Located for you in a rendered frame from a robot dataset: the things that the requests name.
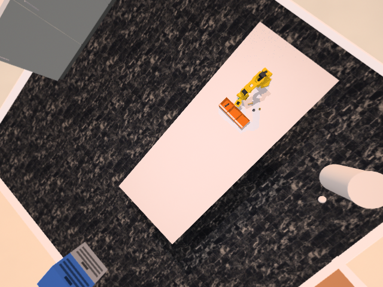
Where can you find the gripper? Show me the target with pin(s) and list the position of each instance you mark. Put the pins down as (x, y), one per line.
(238, 102)

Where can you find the orange labelled storage bins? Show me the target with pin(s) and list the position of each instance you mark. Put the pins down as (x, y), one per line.
(234, 113)

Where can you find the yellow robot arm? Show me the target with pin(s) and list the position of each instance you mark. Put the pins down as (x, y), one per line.
(262, 78)

